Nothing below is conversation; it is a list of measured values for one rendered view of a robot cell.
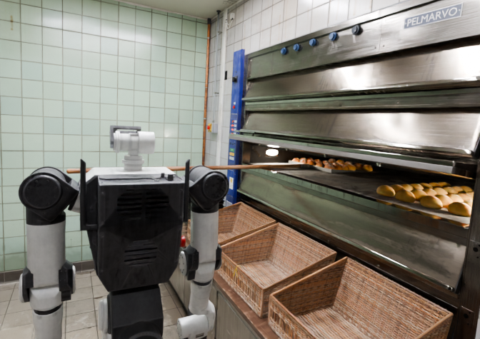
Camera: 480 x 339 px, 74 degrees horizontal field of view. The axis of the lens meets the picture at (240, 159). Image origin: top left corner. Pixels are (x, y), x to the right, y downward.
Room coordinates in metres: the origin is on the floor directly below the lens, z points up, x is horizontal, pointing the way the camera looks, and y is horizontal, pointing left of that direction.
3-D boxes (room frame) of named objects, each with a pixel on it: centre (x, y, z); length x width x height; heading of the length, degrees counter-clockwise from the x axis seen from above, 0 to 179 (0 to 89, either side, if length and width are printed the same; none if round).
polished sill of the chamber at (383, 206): (1.97, -0.47, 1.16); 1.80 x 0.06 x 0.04; 28
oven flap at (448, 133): (1.96, -0.45, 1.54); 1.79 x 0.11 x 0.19; 28
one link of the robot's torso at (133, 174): (0.88, 0.29, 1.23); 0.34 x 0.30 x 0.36; 116
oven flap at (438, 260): (1.96, -0.45, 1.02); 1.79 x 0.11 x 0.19; 28
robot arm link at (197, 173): (1.00, 0.10, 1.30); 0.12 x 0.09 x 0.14; 25
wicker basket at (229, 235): (2.34, 0.05, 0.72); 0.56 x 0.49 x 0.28; 27
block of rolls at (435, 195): (1.65, -1.11, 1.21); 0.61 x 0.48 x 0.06; 118
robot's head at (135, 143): (0.94, 0.31, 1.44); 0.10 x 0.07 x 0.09; 116
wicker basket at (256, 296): (1.81, -0.22, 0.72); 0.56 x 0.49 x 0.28; 28
